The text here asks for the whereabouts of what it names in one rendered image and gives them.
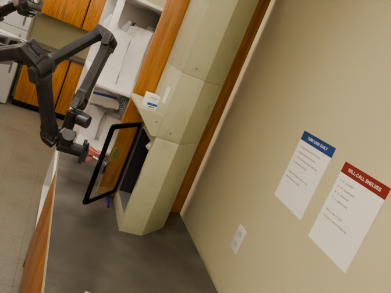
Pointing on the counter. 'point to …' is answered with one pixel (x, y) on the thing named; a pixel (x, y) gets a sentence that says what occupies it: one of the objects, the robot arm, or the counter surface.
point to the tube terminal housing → (168, 150)
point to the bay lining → (135, 164)
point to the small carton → (150, 100)
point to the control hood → (148, 115)
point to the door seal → (103, 158)
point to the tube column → (211, 38)
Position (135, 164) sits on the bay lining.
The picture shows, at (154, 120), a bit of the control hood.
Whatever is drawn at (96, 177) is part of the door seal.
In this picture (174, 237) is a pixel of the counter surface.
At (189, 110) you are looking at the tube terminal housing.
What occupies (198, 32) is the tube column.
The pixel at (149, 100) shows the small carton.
